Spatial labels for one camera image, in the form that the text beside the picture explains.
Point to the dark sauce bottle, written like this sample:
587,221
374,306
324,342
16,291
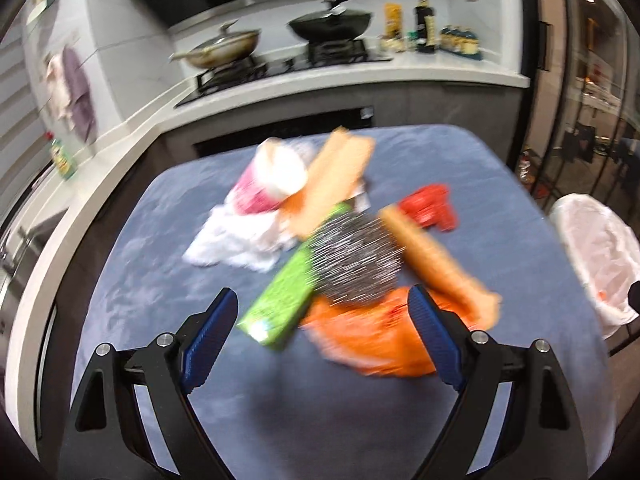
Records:
426,25

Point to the green drink carton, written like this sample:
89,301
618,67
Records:
280,300

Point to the black wok with lid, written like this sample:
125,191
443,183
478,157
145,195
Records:
330,22

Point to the black gas stove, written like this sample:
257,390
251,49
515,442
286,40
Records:
280,67

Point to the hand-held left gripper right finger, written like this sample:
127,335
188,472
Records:
435,340

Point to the clear plastic bottle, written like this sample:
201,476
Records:
526,167

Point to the steel wool scrubber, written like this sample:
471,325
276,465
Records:
355,260

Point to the bronze frying pan with lid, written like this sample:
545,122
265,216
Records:
225,45

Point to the glass sliding door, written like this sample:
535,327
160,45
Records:
600,60

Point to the green dish soap bottle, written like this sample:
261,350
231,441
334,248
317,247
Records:
63,160

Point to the yellow box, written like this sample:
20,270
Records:
393,20

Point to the pink towel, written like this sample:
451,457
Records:
59,90

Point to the orange plastic wrapper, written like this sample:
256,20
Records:
370,340

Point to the small white packet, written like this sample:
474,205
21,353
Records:
393,44

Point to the built-in black oven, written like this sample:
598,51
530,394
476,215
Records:
280,130

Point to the purple towel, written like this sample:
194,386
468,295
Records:
80,95

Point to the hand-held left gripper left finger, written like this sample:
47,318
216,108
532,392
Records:
210,340

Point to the blue table cover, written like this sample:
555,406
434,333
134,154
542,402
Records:
175,260

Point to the bin with white bag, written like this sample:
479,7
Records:
590,240

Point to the red wrapper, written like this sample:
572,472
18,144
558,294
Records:
430,207

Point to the white crumpled tissue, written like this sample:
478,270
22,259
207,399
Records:
225,240

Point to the white paper cup pink print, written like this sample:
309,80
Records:
270,175

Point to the long orange snack packet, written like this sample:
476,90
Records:
335,175
430,255

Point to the spice jar set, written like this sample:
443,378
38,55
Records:
460,42

